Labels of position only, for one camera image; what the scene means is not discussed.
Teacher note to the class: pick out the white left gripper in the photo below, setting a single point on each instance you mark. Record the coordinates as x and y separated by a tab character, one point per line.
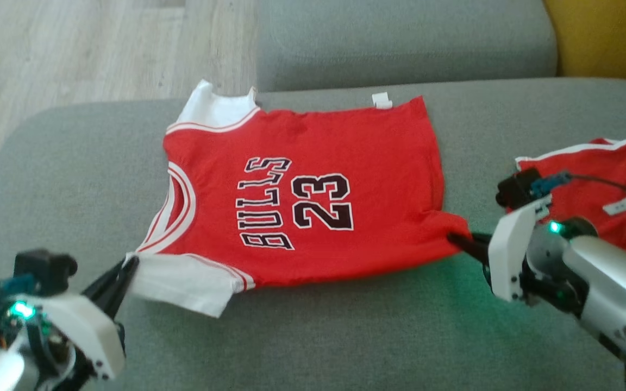
90	331

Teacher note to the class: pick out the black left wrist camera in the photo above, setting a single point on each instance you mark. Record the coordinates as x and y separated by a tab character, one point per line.
44	269

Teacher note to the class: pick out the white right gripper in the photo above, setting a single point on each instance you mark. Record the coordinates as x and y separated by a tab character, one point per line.
508	255

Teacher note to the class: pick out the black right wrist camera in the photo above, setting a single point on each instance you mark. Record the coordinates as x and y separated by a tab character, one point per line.
517	187

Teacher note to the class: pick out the red Bulls 23 jersey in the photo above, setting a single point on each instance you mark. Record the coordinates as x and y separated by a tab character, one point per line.
345	152

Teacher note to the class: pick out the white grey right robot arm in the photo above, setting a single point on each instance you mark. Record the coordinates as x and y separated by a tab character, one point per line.
612	288

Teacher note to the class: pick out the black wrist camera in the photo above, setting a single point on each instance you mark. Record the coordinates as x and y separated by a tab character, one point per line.
44	269
517	187

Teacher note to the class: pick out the red shorts with white stripes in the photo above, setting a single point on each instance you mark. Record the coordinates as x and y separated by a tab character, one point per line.
590	174

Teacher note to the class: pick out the yellow sofa backrest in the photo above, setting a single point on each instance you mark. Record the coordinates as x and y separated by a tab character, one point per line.
612	32

